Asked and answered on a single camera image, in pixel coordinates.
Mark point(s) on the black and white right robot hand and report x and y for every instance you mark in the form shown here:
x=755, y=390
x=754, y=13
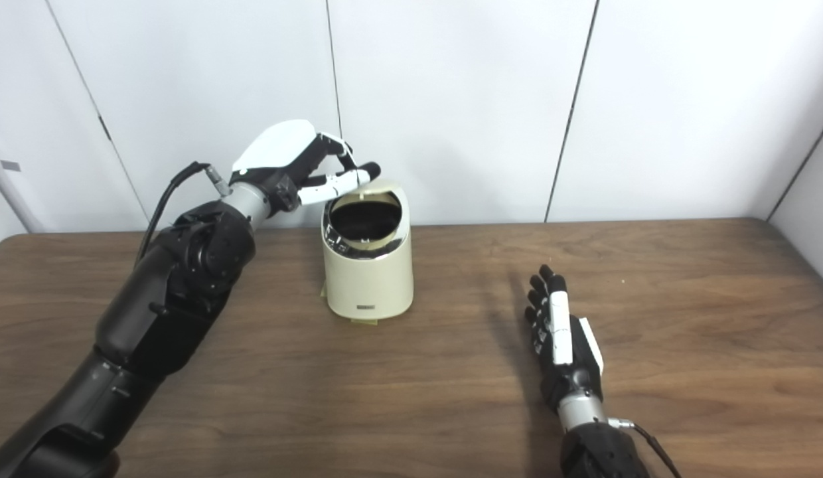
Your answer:
x=571, y=372

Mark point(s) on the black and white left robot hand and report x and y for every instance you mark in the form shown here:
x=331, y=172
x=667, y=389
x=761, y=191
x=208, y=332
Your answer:
x=279, y=149

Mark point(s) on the cream-colored lidded trash bin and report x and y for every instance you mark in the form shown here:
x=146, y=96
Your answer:
x=368, y=285

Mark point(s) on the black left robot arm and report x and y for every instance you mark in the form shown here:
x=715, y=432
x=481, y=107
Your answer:
x=159, y=305

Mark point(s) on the yellow tape piece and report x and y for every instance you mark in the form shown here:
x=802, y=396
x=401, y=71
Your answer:
x=364, y=320

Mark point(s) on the small grey wall label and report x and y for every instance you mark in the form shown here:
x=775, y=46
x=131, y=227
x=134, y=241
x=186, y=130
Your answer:
x=10, y=166

